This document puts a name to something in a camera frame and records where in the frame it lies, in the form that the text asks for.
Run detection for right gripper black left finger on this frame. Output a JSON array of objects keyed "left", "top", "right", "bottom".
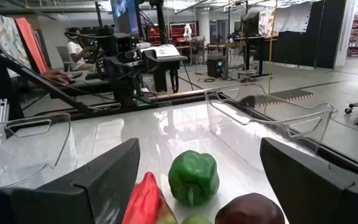
[{"left": 0, "top": 138, "right": 141, "bottom": 224}]

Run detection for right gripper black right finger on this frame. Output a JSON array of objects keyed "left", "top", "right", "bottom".
[{"left": 259, "top": 137, "right": 358, "bottom": 224}]

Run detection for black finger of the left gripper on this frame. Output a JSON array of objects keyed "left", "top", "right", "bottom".
[
  {"left": 105, "top": 57, "right": 134, "bottom": 85},
  {"left": 141, "top": 49, "right": 160, "bottom": 75}
]

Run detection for bright red long pepper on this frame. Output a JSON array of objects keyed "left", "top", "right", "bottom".
[{"left": 121, "top": 171, "right": 164, "bottom": 224}]

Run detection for dark red apple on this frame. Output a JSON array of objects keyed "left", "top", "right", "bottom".
[{"left": 214, "top": 192, "right": 286, "bottom": 224}]

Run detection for green bell pepper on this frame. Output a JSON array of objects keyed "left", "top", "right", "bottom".
[{"left": 167, "top": 150, "right": 221, "bottom": 208}]

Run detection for green lime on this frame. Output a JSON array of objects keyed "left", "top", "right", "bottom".
[{"left": 181, "top": 213, "right": 213, "bottom": 224}]

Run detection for white paper sheet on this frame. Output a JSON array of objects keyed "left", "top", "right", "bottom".
[{"left": 140, "top": 44, "right": 181, "bottom": 58}]

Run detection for red storage shelves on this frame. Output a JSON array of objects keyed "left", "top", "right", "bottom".
[{"left": 147, "top": 22, "right": 199, "bottom": 45}]

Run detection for computer monitor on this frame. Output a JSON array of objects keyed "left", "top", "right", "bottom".
[{"left": 110, "top": 0, "right": 140, "bottom": 35}]

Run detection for person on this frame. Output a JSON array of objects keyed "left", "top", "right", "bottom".
[{"left": 66, "top": 27, "right": 96, "bottom": 72}]

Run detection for grey chair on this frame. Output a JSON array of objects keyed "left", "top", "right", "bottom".
[{"left": 55, "top": 46, "right": 75, "bottom": 73}]

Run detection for person's hand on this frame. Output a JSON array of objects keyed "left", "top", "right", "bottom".
[{"left": 40, "top": 70, "right": 71, "bottom": 86}]

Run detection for black computer tower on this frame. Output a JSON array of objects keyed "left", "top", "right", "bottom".
[{"left": 206, "top": 55, "right": 227, "bottom": 78}]

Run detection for clear plastic bin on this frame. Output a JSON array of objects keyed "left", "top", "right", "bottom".
[
  {"left": 0, "top": 112, "right": 72, "bottom": 189},
  {"left": 204, "top": 82, "right": 336, "bottom": 154}
]

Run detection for red panel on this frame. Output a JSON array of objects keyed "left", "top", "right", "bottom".
[{"left": 14, "top": 17, "right": 50, "bottom": 75}]

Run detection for black standing desk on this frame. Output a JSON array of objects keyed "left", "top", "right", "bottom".
[{"left": 206, "top": 35, "right": 279, "bottom": 78}]

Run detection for silver aluminium extrusion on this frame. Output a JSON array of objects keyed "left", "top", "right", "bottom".
[{"left": 0, "top": 98, "right": 10, "bottom": 147}]

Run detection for black mat with striped edge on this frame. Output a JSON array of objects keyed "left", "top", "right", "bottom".
[{"left": 255, "top": 88, "right": 318, "bottom": 108}]

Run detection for patterned hanging cloth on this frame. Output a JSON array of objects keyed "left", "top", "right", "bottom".
[{"left": 0, "top": 12, "right": 32, "bottom": 78}]

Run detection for white hanging cloth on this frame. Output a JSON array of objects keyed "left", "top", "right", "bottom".
[{"left": 257, "top": 2, "right": 314, "bottom": 39}]

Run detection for black diagonal frame strut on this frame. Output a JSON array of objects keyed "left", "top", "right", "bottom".
[{"left": 0, "top": 6, "right": 98, "bottom": 115}]

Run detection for yellow cable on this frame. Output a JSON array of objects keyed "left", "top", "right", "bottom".
[{"left": 267, "top": 0, "right": 278, "bottom": 95}]

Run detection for black partition wall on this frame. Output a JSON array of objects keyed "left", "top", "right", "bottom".
[{"left": 272, "top": 0, "right": 348, "bottom": 70}]

